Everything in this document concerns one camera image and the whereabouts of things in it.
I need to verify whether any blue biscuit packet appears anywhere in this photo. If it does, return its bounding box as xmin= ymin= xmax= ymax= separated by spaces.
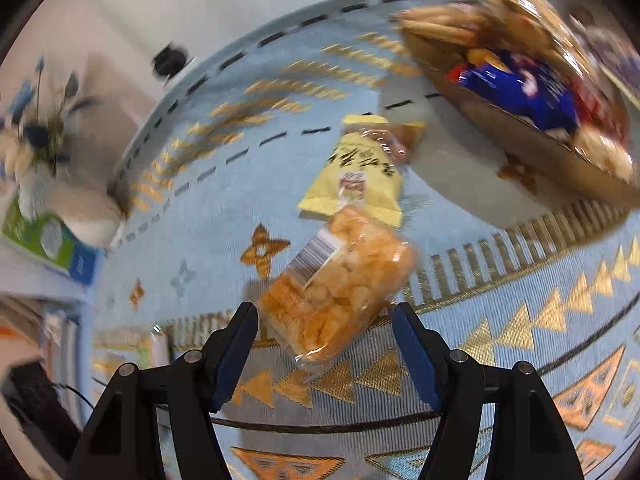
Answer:
xmin=447 ymin=50 xmax=578 ymax=131

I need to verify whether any red white fried snack bag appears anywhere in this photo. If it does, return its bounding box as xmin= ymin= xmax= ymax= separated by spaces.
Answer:
xmin=572 ymin=80 xmax=638 ymax=183

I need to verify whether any green cover book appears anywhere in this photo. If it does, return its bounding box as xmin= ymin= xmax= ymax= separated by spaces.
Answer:
xmin=2 ymin=200 xmax=98 ymax=286

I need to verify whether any white ceramic vase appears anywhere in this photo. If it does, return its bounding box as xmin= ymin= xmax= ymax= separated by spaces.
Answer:
xmin=15 ymin=160 xmax=126 ymax=246

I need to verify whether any dark object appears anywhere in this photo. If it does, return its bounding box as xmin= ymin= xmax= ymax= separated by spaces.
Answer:
xmin=0 ymin=360 xmax=83 ymax=466

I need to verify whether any brown ribbed glass bowl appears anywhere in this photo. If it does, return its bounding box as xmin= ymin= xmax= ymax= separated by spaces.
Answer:
xmin=400 ymin=0 xmax=640 ymax=206

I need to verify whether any clear pack of sliced bread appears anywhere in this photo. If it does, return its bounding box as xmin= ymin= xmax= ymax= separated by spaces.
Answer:
xmin=482 ymin=0 xmax=591 ymax=61

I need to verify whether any clear pack of bread sticks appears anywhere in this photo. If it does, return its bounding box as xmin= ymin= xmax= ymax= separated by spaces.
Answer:
xmin=395 ymin=2 xmax=501 ymax=48

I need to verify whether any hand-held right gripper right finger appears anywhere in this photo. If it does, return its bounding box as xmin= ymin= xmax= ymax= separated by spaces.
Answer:
xmin=392 ymin=302 xmax=586 ymax=480

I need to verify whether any yellow snack packet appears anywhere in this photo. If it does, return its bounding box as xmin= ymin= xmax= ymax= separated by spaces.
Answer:
xmin=298 ymin=114 xmax=405 ymax=228

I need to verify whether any pale flat packet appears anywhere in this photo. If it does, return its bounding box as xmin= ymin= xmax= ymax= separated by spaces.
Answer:
xmin=92 ymin=327 xmax=171 ymax=386

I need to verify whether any clear pack of orange crackers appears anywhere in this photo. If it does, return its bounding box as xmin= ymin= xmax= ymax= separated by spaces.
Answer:
xmin=255 ymin=205 xmax=416 ymax=373

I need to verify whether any small brown cake packet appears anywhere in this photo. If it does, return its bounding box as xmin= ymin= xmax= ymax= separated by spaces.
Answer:
xmin=370 ymin=122 xmax=426 ymax=166

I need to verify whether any purple snack packet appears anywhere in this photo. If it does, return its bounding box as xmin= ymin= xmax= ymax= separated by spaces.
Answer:
xmin=582 ymin=25 xmax=640 ymax=91

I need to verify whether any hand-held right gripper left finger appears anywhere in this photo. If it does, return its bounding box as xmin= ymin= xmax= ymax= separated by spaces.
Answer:
xmin=67 ymin=301 xmax=261 ymax=480

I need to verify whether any stack of books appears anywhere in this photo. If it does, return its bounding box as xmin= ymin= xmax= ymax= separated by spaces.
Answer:
xmin=0 ymin=290 xmax=86 ymax=411

